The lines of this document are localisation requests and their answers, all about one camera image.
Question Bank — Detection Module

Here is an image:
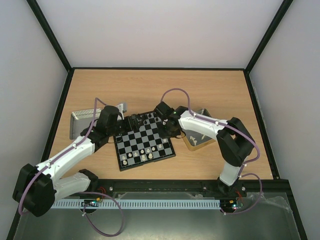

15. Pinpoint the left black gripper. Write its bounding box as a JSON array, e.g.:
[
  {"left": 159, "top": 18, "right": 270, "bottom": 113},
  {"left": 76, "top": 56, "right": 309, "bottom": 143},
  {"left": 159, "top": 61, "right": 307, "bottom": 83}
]
[{"left": 108, "top": 114, "right": 145, "bottom": 137}]

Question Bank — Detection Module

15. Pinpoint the gold square tin tray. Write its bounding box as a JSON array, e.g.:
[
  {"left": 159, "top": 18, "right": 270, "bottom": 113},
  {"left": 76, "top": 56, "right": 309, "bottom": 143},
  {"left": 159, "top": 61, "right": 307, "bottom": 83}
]
[{"left": 178, "top": 109, "right": 216, "bottom": 152}]

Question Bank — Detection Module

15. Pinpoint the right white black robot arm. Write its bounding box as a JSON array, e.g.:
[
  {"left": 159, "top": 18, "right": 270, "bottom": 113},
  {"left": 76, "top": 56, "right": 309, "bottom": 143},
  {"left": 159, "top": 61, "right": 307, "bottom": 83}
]
[{"left": 154, "top": 101, "right": 257, "bottom": 196}]

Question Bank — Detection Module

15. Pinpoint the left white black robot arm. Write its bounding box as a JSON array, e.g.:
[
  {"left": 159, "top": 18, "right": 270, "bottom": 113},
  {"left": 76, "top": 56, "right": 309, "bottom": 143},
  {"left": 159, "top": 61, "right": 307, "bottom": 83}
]
[{"left": 12, "top": 104, "right": 144, "bottom": 217}]

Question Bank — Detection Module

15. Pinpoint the black and silver chessboard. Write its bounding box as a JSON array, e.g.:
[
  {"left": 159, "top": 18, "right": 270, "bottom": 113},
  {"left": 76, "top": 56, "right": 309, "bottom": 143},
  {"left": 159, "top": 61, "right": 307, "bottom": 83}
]
[{"left": 113, "top": 111, "right": 176, "bottom": 171}]

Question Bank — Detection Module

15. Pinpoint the silver square tin lid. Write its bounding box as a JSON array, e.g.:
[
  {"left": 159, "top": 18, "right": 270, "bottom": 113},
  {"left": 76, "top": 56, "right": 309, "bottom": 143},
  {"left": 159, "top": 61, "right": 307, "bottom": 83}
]
[{"left": 69, "top": 108, "right": 94, "bottom": 140}]

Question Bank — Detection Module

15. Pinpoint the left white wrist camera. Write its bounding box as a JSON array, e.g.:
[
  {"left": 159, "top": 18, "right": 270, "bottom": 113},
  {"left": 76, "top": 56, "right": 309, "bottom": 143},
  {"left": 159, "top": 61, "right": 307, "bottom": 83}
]
[{"left": 116, "top": 102, "right": 128, "bottom": 114}]

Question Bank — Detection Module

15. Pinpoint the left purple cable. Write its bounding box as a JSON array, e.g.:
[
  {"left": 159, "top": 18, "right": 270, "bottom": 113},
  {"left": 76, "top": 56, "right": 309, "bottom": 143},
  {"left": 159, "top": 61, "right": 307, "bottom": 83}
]
[{"left": 18, "top": 97, "right": 125, "bottom": 237}]

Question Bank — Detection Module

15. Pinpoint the purple cable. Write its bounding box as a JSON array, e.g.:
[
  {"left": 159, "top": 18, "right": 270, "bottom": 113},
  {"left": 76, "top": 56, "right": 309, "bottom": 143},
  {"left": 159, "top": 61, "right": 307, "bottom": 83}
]
[
  {"left": 18, "top": 97, "right": 125, "bottom": 237},
  {"left": 161, "top": 88, "right": 263, "bottom": 216}
]

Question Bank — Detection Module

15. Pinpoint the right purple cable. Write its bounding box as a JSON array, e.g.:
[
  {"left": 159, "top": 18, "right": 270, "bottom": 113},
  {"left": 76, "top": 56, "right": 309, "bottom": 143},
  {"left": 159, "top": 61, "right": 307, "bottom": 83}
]
[{"left": 161, "top": 88, "right": 263, "bottom": 216}]

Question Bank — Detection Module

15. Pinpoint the black metal frame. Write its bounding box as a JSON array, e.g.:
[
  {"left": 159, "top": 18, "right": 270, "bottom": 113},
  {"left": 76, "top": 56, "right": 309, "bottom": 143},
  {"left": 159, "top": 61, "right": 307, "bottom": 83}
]
[{"left": 6, "top": 0, "right": 308, "bottom": 240}]

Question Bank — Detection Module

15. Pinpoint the light blue cable duct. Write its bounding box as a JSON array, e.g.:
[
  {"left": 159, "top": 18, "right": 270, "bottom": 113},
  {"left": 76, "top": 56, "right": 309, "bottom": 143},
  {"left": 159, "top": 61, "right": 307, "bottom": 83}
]
[{"left": 51, "top": 199, "right": 221, "bottom": 210}]

